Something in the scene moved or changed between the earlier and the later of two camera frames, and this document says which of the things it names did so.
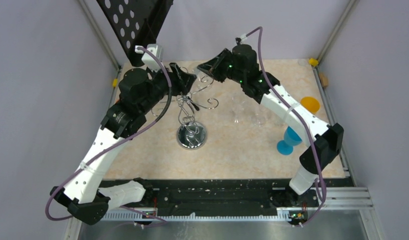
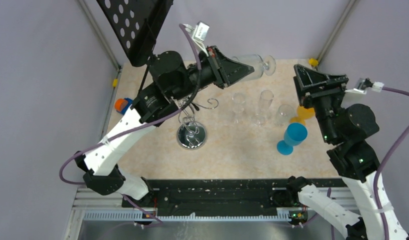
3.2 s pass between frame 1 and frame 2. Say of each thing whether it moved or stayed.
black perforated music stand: stayed
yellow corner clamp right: stayed
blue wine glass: stayed
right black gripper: moved
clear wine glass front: stayed
